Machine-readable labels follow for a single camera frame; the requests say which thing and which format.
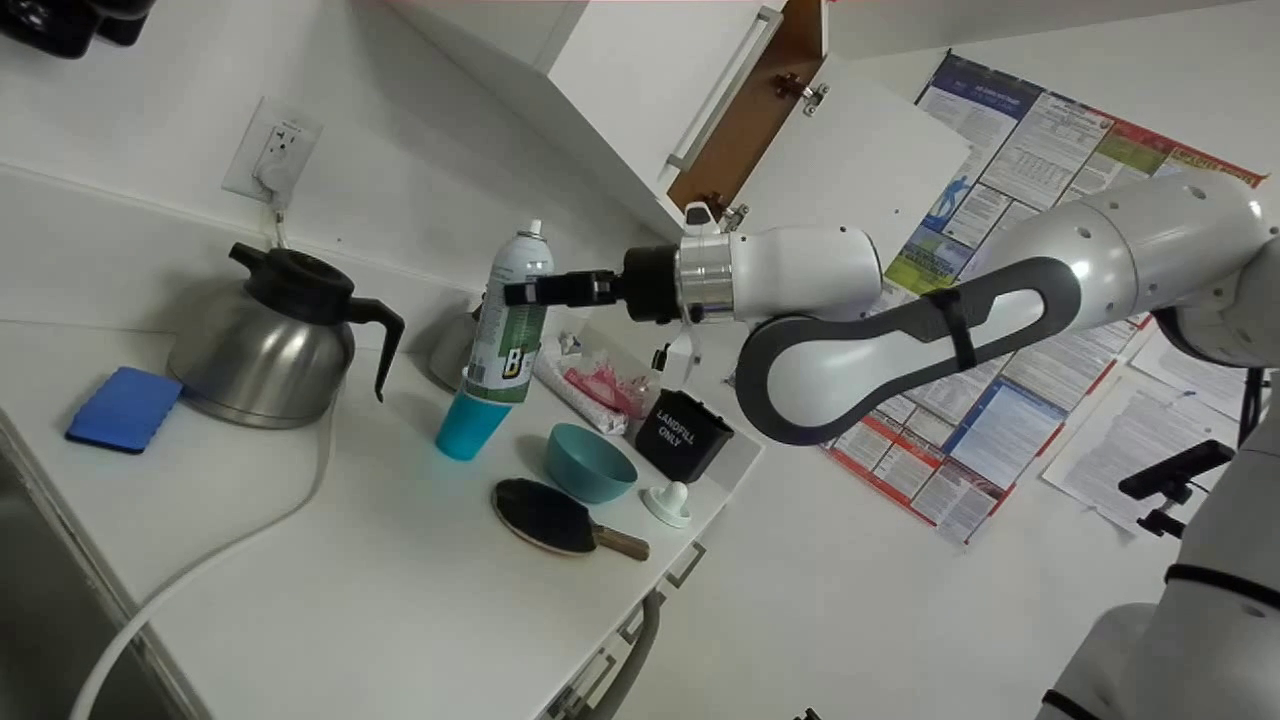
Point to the steel drawer handle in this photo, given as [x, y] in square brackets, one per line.
[624, 675]

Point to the black waste bin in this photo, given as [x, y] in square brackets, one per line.
[681, 436]

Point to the teal bowl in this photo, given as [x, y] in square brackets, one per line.
[585, 465]

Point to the green silicone lubricant spray can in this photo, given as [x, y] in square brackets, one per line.
[510, 334]

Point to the white open cabinet door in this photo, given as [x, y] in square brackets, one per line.
[852, 152]

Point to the white round lid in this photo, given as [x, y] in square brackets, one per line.
[671, 501]

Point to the steel sink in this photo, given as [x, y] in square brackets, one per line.
[55, 605]

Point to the large steel black-lid carafe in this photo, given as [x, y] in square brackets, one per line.
[274, 350]

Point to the teal plastic cup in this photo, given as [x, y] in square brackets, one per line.
[471, 426]

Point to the wall power outlet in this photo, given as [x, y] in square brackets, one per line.
[274, 152]

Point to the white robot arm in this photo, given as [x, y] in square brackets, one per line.
[1199, 255]

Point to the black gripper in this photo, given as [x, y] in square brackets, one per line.
[644, 286]

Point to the wall posters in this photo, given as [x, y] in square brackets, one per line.
[954, 451]

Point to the blue sponge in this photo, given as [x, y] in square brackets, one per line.
[126, 409]

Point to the pink white package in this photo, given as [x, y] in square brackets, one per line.
[606, 384]

